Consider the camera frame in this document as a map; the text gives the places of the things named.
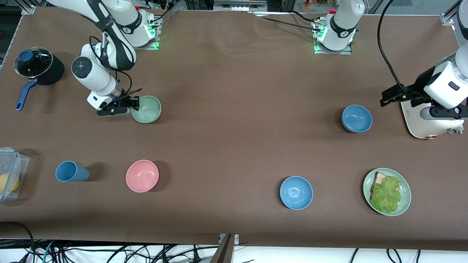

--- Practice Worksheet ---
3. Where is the teal cable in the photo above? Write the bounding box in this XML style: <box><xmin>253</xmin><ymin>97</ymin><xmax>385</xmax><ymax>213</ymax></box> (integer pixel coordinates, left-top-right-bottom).
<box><xmin>41</xmin><ymin>239</ymin><xmax>56</xmax><ymax>263</ymax></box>

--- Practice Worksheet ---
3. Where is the clear plastic food container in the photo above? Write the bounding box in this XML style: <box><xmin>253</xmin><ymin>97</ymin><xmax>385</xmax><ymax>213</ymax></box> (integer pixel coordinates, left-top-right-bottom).
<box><xmin>0</xmin><ymin>147</ymin><xmax>30</xmax><ymax>202</ymax></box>

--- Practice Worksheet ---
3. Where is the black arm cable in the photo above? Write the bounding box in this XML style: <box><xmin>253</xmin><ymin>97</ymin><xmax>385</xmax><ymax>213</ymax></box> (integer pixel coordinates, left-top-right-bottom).
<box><xmin>377</xmin><ymin>0</ymin><xmax>424</xmax><ymax>101</ymax></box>
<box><xmin>89</xmin><ymin>35</ymin><xmax>134</xmax><ymax>94</ymax></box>

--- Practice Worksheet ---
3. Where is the pink bowl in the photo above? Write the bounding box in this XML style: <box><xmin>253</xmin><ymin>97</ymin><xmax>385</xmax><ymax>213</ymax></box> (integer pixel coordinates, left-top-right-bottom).
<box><xmin>126</xmin><ymin>160</ymin><xmax>159</xmax><ymax>193</ymax></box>

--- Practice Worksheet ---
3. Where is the blue bowl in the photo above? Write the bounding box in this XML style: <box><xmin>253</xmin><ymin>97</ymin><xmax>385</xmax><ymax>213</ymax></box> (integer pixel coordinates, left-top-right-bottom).
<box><xmin>341</xmin><ymin>104</ymin><xmax>373</xmax><ymax>133</ymax></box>
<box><xmin>280</xmin><ymin>176</ymin><xmax>314</xmax><ymax>210</ymax></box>

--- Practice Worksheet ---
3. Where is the green bowl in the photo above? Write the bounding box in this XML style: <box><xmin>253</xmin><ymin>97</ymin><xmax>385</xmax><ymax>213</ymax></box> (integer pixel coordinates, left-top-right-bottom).
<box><xmin>131</xmin><ymin>95</ymin><xmax>162</xmax><ymax>124</ymax></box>

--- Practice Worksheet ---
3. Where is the brown table cover sheet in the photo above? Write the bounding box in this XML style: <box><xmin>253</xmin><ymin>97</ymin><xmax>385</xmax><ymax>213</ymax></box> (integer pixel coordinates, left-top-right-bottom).
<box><xmin>0</xmin><ymin>7</ymin><xmax>468</xmax><ymax>252</ymax></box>

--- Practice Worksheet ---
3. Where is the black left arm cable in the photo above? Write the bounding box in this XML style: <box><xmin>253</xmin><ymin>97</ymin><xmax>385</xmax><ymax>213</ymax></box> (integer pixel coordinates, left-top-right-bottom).
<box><xmin>377</xmin><ymin>0</ymin><xmax>424</xmax><ymax>101</ymax></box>

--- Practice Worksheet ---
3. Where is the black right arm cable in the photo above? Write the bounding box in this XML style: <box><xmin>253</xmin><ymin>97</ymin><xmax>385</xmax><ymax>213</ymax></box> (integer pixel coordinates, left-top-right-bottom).
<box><xmin>89</xmin><ymin>35</ymin><xmax>134</xmax><ymax>94</ymax></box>

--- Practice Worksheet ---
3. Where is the aluminium corner profile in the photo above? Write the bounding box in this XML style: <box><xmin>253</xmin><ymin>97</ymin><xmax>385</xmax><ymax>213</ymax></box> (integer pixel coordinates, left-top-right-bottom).
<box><xmin>440</xmin><ymin>0</ymin><xmax>462</xmax><ymax>26</ymax></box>

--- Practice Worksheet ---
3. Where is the blue cup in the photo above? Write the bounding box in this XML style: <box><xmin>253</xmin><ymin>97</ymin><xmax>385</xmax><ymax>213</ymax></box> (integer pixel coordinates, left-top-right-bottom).
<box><xmin>55</xmin><ymin>161</ymin><xmax>90</xmax><ymax>182</ymax></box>

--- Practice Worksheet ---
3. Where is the black looped floor cable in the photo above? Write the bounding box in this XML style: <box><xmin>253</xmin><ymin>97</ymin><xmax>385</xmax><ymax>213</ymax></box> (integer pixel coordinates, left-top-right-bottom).
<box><xmin>0</xmin><ymin>221</ymin><xmax>37</xmax><ymax>263</ymax></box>

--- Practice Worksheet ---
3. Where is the cream white toaster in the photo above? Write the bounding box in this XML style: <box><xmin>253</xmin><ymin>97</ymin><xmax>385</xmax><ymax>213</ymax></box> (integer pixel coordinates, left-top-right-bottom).
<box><xmin>400</xmin><ymin>99</ymin><xmax>465</xmax><ymax>140</ymax></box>

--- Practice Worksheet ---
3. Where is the green plate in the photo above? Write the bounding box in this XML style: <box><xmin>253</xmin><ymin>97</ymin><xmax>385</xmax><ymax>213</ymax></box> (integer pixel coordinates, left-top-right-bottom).
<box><xmin>363</xmin><ymin>168</ymin><xmax>412</xmax><ymax>217</ymax></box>

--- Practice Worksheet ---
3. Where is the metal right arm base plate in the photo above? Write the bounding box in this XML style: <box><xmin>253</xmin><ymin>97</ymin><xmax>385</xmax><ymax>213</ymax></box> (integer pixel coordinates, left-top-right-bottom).
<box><xmin>135</xmin><ymin>27</ymin><xmax>161</xmax><ymax>50</ymax></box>

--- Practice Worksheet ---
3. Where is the yellow food piece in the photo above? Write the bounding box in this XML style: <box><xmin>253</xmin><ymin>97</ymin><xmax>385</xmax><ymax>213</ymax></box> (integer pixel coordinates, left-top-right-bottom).
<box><xmin>0</xmin><ymin>174</ymin><xmax>19</xmax><ymax>193</ymax></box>

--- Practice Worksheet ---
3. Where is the green lettuce leaf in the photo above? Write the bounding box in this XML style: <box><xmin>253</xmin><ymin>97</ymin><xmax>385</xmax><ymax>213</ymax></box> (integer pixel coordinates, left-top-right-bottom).
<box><xmin>370</xmin><ymin>176</ymin><xmax>402</xmax><ymax>214</ymax></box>

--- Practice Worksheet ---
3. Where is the black pot blue handle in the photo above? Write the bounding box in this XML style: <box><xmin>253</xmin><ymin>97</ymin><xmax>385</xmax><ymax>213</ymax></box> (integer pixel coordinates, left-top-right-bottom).
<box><xmin>14</xmin><ymin>47</ymin><xmax>65</xmax><ymax>111</ymax></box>

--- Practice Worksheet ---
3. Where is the bread slice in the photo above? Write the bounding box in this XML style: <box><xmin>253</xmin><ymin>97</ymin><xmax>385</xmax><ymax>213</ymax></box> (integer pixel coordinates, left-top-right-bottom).
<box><xmin>371</xmin><ymin>172</ymin><xmax>393</xmax><ymax>199</ymax></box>

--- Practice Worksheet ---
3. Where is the black cable on table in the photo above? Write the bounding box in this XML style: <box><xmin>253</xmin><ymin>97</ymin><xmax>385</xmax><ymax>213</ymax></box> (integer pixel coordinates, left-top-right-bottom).
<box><xmin>249</xmin><ymin>10</ymin><xmax>322</xmax><ymax>30</ymax></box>

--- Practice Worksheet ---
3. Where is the metal table edge bracket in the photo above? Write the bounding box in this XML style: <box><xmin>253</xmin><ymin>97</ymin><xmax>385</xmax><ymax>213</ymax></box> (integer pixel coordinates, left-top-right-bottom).
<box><xmin>210</xmin><ymin>234</ymin><xmax>240</xmax><ymax>263</ymax></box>

